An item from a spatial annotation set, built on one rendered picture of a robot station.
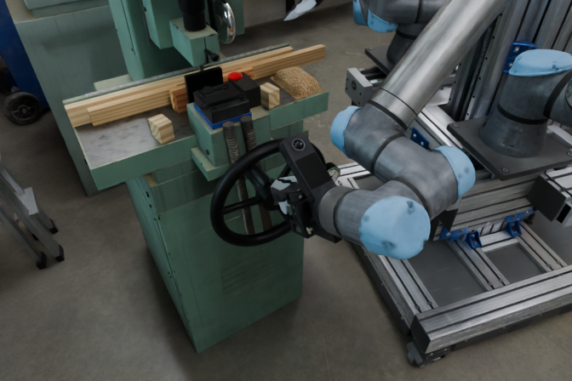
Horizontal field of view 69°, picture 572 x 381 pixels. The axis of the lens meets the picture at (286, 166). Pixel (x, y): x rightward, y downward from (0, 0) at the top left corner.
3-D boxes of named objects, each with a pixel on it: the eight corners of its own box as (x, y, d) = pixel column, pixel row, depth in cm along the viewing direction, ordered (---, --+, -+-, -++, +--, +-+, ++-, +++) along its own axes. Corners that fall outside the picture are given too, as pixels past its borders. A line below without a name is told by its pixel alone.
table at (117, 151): (108, 220, 82) (99, 198, 79) (77, 141, 102) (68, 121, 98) (351, 127, 107) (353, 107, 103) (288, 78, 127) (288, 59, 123)
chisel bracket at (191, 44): (195, 74, 98) (189, 39, 93) (174, 52, 107) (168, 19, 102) (223, 66, 101) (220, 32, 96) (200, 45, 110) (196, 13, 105)
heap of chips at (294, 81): (296, 99, 105) (296, 87, 103) (268, 76, 115) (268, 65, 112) (325, 90, 109) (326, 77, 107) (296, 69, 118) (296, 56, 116)
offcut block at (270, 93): (257, 103, 104) (256, 87, 102) (268, 98, 106) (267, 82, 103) (269, 109, 102) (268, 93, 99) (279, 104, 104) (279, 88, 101)
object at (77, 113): (72, 127, 96) (65, 109, 93) (71, 123, 97) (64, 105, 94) (293, 65, 120) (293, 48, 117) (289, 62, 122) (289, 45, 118)
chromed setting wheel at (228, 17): (229, 51, 114) (225, 5, 106) (210, 36, 122) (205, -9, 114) (239, 48, 115) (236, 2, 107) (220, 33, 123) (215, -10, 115)
